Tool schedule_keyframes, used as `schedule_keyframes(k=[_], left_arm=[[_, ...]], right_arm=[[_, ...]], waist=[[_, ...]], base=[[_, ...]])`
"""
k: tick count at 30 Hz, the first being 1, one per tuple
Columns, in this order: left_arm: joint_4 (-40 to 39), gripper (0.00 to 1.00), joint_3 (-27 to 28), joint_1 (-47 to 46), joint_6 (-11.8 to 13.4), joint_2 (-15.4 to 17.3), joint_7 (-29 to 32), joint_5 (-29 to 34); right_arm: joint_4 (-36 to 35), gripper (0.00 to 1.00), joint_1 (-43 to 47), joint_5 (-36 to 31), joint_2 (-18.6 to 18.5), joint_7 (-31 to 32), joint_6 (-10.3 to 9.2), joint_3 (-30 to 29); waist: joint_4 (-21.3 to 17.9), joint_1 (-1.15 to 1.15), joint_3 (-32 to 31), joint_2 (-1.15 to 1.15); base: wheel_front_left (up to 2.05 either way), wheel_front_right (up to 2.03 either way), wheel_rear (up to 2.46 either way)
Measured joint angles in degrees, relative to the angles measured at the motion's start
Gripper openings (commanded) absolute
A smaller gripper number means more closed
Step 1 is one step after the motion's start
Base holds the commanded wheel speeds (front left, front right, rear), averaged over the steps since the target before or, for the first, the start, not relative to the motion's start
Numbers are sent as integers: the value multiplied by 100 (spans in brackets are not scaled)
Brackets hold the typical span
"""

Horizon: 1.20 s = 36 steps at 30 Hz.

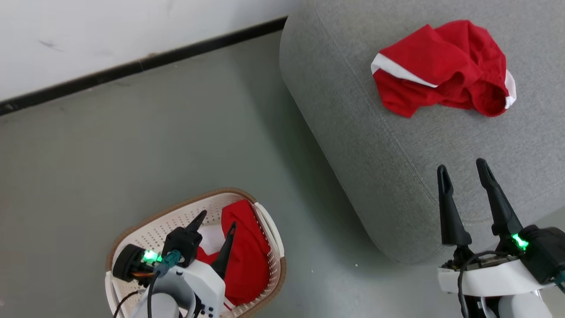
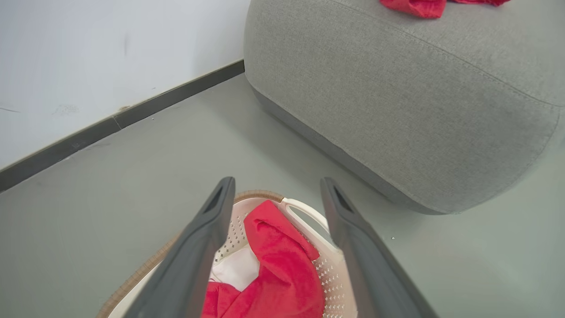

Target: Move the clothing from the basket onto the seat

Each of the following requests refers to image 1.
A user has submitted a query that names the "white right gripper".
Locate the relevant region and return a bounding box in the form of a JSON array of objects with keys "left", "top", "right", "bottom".
[{"left": 437, "top": 158, "right": 556, "bottom": 298}]

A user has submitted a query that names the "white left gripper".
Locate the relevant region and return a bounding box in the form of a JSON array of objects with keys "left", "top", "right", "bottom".
[{"left": 113, "top": 210, "right": 237, "bottom": 318}]

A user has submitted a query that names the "red and white garment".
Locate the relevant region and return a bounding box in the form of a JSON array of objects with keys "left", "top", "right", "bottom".
[
  {"left": 196, "top": 200, "right": 272, "bottom": 306},
  {"left": 371, "top": 19, "right": 517, "bottom": 118}
]

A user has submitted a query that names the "cream perforated laundry basket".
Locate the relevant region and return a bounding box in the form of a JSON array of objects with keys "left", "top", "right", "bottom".
[{"left": 105, "top": 188, "right": 287, "bottom": 318}]

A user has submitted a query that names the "grey fabric sofa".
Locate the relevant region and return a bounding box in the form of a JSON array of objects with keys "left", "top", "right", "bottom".
[{"left": 279, "top": 0, "right": 565, "bottom": 265}]

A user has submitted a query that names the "black skirting board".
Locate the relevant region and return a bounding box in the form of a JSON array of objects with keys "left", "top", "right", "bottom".
[{"left": 0, "top": 17, "right": 288, "bottom": 116}]

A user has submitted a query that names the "thin black cable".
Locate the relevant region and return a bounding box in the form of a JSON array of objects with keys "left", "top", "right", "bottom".
[
  {"left": 113, "top": 289, "right": 143, "bottom": 318},
  {"left": 147, "top": 270, "right": 160, "bottom": 318},
  {"left": 458, "top": 250, "right": 499, "bottom": 318}
]

